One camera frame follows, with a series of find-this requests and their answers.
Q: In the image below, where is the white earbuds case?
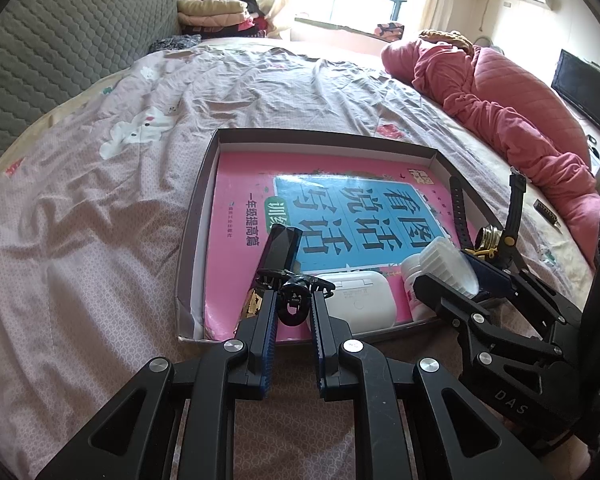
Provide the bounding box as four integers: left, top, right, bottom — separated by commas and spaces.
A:
320, 270, 399, 332

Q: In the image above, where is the white round container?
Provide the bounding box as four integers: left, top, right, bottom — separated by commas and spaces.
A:
419, 237, 482, 297

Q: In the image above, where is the white pill bottle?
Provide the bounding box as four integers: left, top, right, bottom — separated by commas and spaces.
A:
400, 254, 433, 322

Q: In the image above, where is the red floral pouch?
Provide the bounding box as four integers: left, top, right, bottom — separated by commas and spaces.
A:
374, 23, 407, 43

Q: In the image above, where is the dark floral cloth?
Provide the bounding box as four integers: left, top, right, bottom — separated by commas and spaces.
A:
149, 34, 202, 54

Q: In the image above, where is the pile of folded clothes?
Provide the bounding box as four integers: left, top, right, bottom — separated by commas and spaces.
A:
176, 0, 282, 39

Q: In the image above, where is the black and gold lipstick box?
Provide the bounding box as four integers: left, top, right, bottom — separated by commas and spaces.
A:
239, 225, 303, 322

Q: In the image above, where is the grey cardboard box tray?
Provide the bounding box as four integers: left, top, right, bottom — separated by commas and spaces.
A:
174, 128, 486, 344

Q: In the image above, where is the brown knitted cloth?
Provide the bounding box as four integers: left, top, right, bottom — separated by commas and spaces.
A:
419, 28, 474, 52

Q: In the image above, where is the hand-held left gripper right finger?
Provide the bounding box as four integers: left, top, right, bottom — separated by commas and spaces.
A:
307, 290, 556, 480

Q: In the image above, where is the black and yellow wristwatch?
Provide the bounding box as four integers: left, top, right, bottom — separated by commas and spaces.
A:
449, 171, 529, 262

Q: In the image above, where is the pink and blue book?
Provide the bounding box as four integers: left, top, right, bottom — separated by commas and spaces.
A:
202, 152, 481, 337

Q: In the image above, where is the black hair clip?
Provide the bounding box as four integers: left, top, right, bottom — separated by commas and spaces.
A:
257, 269, 336, 332

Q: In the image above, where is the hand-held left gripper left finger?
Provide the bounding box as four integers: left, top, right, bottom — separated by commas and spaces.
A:
35, 291, 280, 480

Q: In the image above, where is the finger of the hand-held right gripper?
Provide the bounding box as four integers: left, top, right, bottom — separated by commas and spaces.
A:
467, 254, 587, 334
412, 272, 566, 386

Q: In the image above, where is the black television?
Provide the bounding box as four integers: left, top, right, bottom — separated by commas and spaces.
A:
551, 48, 600, 137

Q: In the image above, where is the grey quilted headboard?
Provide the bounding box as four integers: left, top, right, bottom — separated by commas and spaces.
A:
0, 0, 182, 182

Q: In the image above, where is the black and gold keychain tag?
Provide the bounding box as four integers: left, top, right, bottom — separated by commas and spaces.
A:
534, 199, 562, 232

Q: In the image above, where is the pink quilt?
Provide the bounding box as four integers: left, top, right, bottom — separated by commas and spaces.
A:
381, 39, 600, 272

